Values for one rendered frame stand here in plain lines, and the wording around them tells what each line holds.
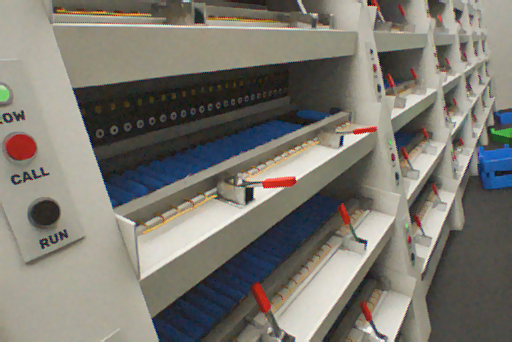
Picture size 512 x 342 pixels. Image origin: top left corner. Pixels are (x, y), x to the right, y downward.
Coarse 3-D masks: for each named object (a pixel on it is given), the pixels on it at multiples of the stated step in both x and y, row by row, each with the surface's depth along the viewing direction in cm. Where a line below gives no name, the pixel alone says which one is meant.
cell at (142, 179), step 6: (126, 174) 43; (132, 174) 42; (138, 174) 42; (132, 180) 42; (138, 180) 41; (144, 180) 41; (150, 180) 41; (156, 180) 41; (150, 186) 40; (156, 186) 40; (162, 186) 40
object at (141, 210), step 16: (304, 128) 62; (272, 144) 53; (288, 144) 56; (240, 160) 47; (256, 160) 49; (272, 160) 51; (192, 176) 41; (208, 176) 42; (160, 192) 37; (176, 192) 38; (192, 192) 40; (128, 208) 34; (144, 208) 34; (160, 208) 36; (176, 208) 37; (192, 208) 38; (144, 224) 34; (160, 224) 34
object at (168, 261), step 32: (288, 96) 80; (320, 96) 80; (192, 128) 57; (352, 128) 73; (288, 160) 54; (320, 160) 55; (352, 160) 66; (256, 192) 44; (288, 192) 47; (128, 224) 27; (192, 224) 36; (224, 224) 37; (256, 224) 42; (160, 256) 31; (192, 256) 33; (224, 256) 38; (160, 288) 31
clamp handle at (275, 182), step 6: (240, 180) 40; (264, 180) 38; (270, 180) 38; (276, 180) 37; (282, 180) 37; (288, 180) 36; (294, 180) 37; (240, 186) 40; (246, 186) 40; (252, 186) 39; (258, 186) 39; (264, 186) 38; (270, 186) 38; (276, 186) 37; (282, 186) 37; (288, 186) 36
